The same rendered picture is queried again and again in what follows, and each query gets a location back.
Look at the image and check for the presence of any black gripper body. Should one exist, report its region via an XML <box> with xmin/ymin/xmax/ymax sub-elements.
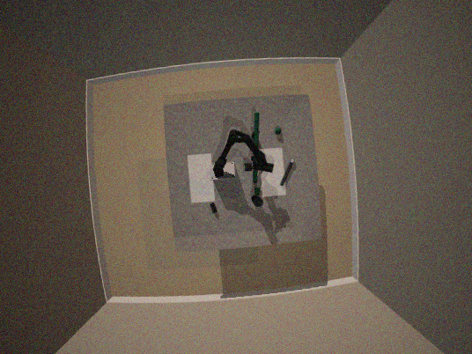
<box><xmin>245</xmin><ymin>163</ymin><xmax>261</xmax><ymax>171</ymax></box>

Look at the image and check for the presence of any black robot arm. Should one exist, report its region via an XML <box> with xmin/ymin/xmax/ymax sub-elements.
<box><xmin>213</xmin><ymin>129</ymin><xmax>274</xmax><ymax>178</ymax></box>

